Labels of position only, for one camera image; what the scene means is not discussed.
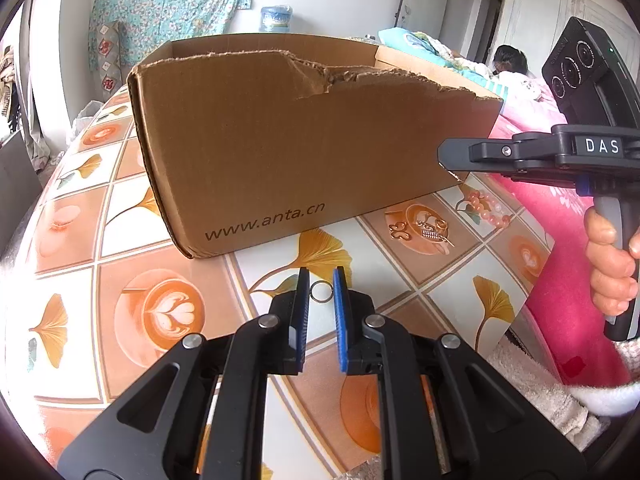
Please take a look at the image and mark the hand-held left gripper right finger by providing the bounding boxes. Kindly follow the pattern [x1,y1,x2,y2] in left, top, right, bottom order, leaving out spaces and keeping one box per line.
[332,266,586,480]

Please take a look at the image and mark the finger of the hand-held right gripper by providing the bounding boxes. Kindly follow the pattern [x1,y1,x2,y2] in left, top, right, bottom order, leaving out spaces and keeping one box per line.
[436,132,556,173]
[492,166,581,183]

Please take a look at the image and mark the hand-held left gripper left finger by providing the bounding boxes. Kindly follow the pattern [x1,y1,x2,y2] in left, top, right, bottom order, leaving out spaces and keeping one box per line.
[57,266,312,480]

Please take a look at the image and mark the pink bead bracelet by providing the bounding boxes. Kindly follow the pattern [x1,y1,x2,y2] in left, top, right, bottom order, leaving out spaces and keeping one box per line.
[459,189,514,229]

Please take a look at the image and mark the small abacus keychain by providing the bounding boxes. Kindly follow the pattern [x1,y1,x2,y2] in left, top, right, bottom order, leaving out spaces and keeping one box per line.
[417,216,455,250]

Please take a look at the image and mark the brown cardboard box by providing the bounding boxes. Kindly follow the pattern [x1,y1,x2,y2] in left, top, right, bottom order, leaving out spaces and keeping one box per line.
[126,33,504,260]

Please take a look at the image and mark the person's right hand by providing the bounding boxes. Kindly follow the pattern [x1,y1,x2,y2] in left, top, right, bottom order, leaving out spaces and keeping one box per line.
[585,206,640,317]

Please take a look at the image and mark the white wardrobe doors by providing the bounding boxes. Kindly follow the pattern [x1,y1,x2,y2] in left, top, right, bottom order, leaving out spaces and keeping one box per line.
[505,0,636,61]

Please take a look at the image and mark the blue patterned bedding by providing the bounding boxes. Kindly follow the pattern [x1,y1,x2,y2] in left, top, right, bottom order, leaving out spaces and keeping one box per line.
[377,27,491,78]

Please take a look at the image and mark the white fluffy garment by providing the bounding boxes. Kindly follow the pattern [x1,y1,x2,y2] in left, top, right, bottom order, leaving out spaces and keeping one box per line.
[487,332,603,453]

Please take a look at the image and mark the large water bottle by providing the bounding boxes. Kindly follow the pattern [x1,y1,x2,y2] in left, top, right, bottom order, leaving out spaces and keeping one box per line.
[260,5,292,34]

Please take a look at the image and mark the white plastic bag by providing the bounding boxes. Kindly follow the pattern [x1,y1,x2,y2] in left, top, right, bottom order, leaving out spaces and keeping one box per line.
[70,100,108,143]

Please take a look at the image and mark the patterned cushion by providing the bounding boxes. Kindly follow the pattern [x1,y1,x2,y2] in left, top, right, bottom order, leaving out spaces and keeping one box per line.
[95,21,124,95]

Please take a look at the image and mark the floral hanging cloth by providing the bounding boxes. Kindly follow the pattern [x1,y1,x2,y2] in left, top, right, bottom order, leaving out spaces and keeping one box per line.
[89,0,256,68]

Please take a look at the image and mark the grey curtain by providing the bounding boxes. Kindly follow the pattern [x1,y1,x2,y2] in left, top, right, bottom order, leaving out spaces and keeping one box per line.
[17,0,53,161]

